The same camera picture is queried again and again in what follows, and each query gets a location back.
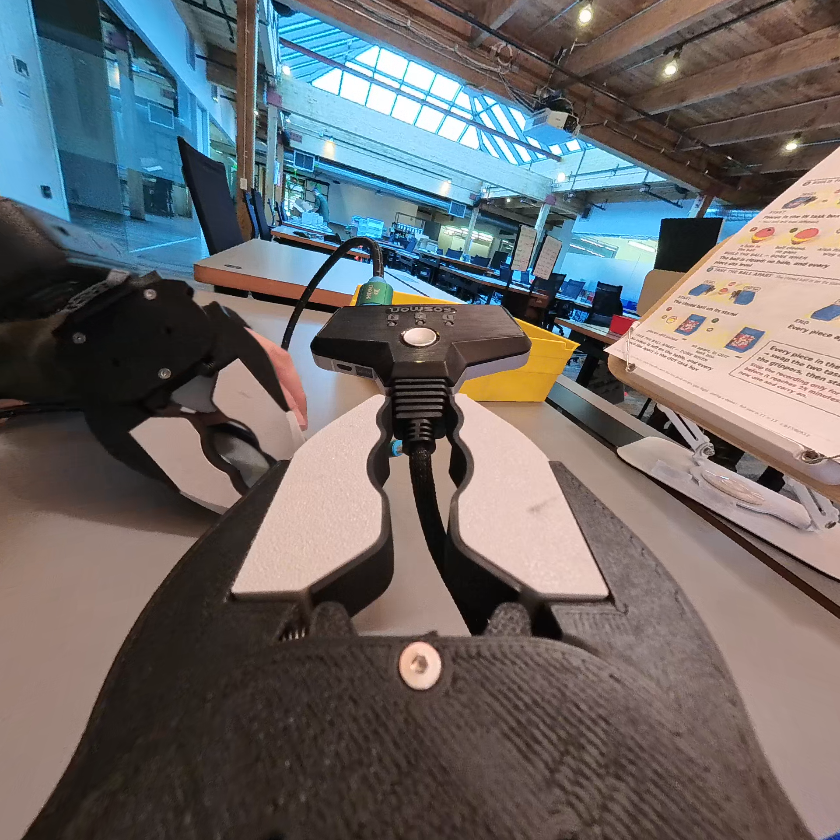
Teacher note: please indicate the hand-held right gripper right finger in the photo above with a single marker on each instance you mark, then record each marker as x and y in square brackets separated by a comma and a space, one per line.
[525, 518]

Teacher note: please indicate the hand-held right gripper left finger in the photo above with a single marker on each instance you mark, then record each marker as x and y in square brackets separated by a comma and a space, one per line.
[321, 512]

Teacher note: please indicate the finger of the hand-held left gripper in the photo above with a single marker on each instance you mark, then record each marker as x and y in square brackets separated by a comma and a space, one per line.
[275, 433]
[177, 459]

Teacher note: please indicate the black switch hub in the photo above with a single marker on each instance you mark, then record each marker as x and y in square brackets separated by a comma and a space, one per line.
[420, 358]

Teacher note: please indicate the grey desk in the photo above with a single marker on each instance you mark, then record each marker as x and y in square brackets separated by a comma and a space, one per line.
[98, 558]

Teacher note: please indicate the person's left hand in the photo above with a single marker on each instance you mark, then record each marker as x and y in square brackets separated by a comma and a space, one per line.
[289, 387]

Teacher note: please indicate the yellow plastic bin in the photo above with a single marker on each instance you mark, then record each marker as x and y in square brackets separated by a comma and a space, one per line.
[525, 374]

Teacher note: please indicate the white board stand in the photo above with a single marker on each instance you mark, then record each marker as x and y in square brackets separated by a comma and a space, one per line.
[669, 459]

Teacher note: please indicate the black office chair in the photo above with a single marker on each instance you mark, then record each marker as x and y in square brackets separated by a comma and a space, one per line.
[210, 203]

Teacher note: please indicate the grey table with wood edge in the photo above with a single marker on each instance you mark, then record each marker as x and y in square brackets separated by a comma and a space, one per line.
[275, 262]

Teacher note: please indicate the red bin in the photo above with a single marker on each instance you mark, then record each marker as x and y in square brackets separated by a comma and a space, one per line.
[623, 325]

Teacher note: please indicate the wooden board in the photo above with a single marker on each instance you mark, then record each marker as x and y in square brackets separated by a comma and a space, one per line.
[722, 423]

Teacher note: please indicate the standing whiteboard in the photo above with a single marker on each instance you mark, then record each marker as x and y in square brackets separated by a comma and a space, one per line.
[523, 249]
[548, 257]

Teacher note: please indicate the cardboard box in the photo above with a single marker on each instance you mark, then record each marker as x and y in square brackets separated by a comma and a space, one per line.
[659, 292]

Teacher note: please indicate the printed instruction sheet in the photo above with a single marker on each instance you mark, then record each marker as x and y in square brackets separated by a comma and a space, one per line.
[741, 308]

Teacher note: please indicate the black panel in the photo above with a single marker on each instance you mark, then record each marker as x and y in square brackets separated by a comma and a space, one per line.
[689, 243]

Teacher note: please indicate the white ceiling projector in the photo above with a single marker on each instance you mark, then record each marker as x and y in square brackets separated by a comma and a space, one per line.
[551, 121]

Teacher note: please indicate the ceiling spot lamp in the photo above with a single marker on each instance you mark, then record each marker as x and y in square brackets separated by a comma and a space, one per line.
[670, 65]
[792, 141]
[584, 13]

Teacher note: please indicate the wooden post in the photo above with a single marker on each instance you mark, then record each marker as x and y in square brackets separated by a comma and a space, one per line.
[246, 98]

